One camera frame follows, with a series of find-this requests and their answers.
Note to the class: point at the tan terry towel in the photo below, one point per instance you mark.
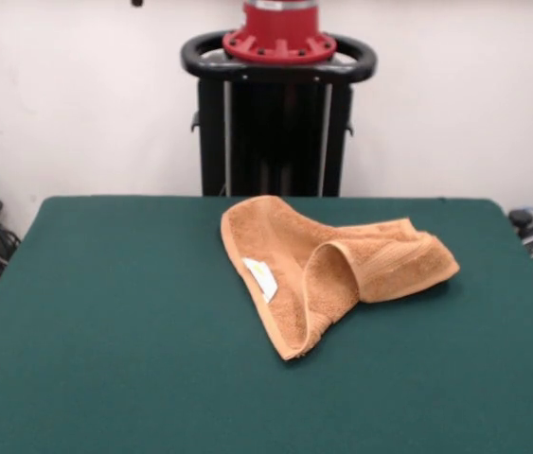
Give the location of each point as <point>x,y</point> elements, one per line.
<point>275,236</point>

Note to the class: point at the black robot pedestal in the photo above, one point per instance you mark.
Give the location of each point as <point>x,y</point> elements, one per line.
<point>247,142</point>

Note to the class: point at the dark green table cloth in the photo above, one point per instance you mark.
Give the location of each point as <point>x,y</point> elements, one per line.
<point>105,354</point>

